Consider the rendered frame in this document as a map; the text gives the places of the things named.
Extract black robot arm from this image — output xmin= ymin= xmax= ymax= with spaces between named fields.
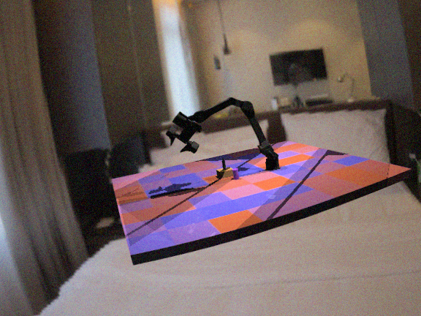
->
xmin=172 ymin=97 xmax=281 ymax=170

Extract tan square block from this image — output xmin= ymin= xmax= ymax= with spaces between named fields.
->
xmin=216 ymin=167 xmax=233 ymax=178

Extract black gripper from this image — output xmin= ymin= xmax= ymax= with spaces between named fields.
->
xmin=166 ymin=126 xmax=200 ymax=154

